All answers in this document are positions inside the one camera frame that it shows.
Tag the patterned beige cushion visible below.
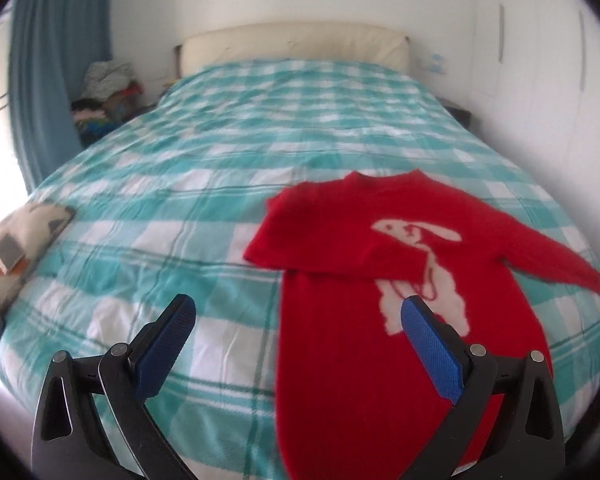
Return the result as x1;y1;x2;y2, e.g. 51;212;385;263
0;202;77;348

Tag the white wardrobe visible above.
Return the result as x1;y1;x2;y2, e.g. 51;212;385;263
472;0;600;176

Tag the blue curtain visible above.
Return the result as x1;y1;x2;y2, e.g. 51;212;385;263
7;0;116;196

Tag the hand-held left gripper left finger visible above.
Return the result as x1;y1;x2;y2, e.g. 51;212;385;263
31;294;201;480

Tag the bed with teal checked cover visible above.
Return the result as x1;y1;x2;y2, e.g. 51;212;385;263
0;57;600;480

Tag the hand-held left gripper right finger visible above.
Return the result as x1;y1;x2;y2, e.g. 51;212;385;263
401;295;566;480

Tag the dark bedside table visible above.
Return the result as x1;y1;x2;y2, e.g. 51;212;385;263
437;97;474;129

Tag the pile of clothes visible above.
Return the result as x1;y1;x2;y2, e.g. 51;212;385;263
70;61;146;148

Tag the cream padded headboard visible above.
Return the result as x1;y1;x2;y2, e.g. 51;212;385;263
174;21;412;81

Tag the red knitted sweater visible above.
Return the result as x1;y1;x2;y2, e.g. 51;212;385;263
243;170;600;470

